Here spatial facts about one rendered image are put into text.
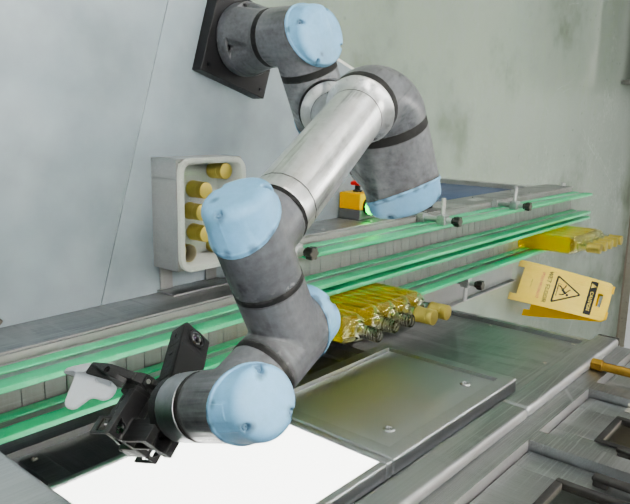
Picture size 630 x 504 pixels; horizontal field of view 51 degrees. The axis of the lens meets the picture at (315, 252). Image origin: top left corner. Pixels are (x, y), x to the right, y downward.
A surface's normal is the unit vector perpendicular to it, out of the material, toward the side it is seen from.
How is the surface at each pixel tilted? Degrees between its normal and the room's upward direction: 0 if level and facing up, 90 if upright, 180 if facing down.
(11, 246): 0
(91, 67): 0
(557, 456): 90
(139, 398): 21
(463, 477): 90
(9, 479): 90
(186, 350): 43
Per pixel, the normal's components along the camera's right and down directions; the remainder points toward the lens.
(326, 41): 0.69, 0.06
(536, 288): -0.35, -0.36
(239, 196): -0.28, -0.82
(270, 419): 0.66, -0.20
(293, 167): 0.12, -0.74
